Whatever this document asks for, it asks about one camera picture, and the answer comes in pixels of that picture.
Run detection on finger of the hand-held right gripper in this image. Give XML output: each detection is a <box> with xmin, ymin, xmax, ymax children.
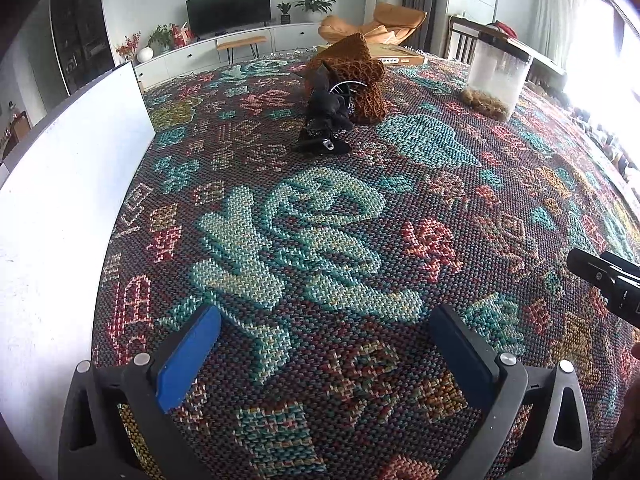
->
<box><xmin>566</xmin><ymin>247</ymin><xmax>640</xmax><ymax>328</ymax></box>

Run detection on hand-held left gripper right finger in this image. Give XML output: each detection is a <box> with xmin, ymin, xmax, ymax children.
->
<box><xmin>429</xmin><ymin>304</ymin><xmax>596</xmax><ymax>480</ymax></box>

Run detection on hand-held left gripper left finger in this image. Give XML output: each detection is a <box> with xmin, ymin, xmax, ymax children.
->
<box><xmin>59</xmin><ymin>304</ymin><xmax>223</xmax><ymax>480</ymax></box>

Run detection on colourful woven blanket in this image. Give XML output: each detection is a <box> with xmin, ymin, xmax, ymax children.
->
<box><xmin>92</xmin><ymin>50</ymin><xmax>640</xmax><ymax>480</ymax></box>

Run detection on white board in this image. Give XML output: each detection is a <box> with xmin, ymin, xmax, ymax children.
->
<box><xmin>0</xmin><ymin>60</ymin><xmax>157</xmax><ymax>461</ymax></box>

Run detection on wooden dining table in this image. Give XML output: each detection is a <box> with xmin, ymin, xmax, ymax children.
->
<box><xmin>480</xmin><ymin>20</ymin><xmax>568</xmax><ymax>86</ymax></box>

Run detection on clear plastic jar black lid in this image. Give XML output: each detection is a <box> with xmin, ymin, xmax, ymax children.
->
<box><xmin>461</xmin><ymin>24</ymin><xmax>533</xmax><ymax>122</ymax></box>

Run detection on wooden chair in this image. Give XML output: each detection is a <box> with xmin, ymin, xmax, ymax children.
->
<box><xmin>447</xmin><ymin>15</ymin><xmax>486</xmax><ymax>63</ymax></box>

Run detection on black lace cloth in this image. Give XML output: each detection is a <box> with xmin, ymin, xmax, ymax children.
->
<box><xmin>292</xmin><ymin>60</ymin><xmax>373</xmax><ymax>155</ymax></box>

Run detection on white television cabinet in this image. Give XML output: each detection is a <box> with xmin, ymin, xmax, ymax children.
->
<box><xmin>134</xmin><ymin>22</ymin><xmax>326</xmax><ymax>92</ymax></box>

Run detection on flat yellow box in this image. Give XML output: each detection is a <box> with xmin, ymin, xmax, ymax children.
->
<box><xmin>315</xmin><ymin>40</ymin><xmax>428</xmax><ymax>67</ymax></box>

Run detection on brown knitted cloth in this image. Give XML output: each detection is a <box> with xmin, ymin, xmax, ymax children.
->
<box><xmin>306</xmin><ymin>32</ymin><xmax>387</xmax><ymax>123</ymax></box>

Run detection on red berry branches white vase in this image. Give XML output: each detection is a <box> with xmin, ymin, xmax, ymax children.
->
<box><xmin>116</xmin><ymin>32</ymin><xmax>153</xmax><ymax>65</ymax></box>

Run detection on small wooden bench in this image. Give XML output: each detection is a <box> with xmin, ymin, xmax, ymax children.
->
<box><xmin>216</xmin><ymin>35</ymin><xmax>268</xmax><ymax>65</ymax></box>

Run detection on green plant with red decoration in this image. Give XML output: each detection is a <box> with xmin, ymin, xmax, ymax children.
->
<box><xmin>147</xmin><ymin>22</ymin><xmax>193</xmax><ymax>53</ymax></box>

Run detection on orange lounge chair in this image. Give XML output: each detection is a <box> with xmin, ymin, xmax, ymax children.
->
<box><xmin>319</xmin><ymin>2</ymin><xmax>428</xmax><ymax>48</ymax></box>

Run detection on dark display cabinet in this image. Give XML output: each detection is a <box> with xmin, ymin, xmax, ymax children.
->
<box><xmin>50</xmin><ymin>0</ymin><xmax>116</xmax><ymax>96</ymax></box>

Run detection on black television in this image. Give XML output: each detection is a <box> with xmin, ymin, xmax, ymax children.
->
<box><xmin>186</xmin><ymin>0</ymin><xmax>273</xmax><ymax>40</ymax></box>

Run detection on large-leaf potted plant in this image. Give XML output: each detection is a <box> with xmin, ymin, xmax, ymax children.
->
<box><xmin>294</xmin><ymin>0</ymin><xmax>337</xmax><ymax>23</ymax></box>

